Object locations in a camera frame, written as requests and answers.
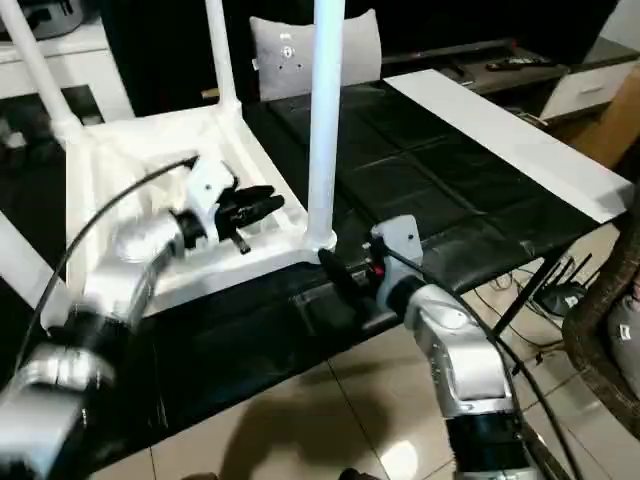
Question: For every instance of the white plastic table leg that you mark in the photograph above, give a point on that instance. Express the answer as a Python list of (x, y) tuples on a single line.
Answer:
[(25, 260), (40, 75), (222, 55), (325, 125)]

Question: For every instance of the white plastic table top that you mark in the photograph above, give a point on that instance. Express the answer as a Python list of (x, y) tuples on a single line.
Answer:
[(125, 150)]

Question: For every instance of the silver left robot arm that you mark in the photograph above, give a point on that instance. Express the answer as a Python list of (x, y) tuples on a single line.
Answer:
[(125, 270)]

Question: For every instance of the grey cushion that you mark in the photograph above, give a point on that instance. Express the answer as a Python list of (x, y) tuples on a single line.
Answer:
[(300, 60)]

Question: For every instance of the black router with antennas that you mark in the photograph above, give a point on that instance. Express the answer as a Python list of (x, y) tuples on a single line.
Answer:
[(562, 295)]

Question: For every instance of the white flat board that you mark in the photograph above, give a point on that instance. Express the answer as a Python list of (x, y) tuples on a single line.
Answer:
[(500, 130)]

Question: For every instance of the white glass-door cabinet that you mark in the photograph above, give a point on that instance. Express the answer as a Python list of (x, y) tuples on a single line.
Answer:
[(75, 75)]

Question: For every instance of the black remote control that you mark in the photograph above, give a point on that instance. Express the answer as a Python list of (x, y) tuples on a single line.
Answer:
[(520, 62)]

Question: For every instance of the grey helmet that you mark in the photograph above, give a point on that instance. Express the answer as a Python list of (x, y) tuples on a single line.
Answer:
[(55, 17)]

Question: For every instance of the dark low tv cabinet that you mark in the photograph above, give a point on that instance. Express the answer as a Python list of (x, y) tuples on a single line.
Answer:
[(575, 85)]

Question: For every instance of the brown cardboard box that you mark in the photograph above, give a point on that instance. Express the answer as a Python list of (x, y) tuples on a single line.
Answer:
[(610, 125)]

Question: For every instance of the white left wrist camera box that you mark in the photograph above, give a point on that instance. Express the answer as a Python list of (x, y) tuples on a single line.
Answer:
[(210, 185)]

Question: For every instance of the black metal frame bar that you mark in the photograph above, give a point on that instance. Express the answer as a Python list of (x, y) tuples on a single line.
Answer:
[(520, 295)]

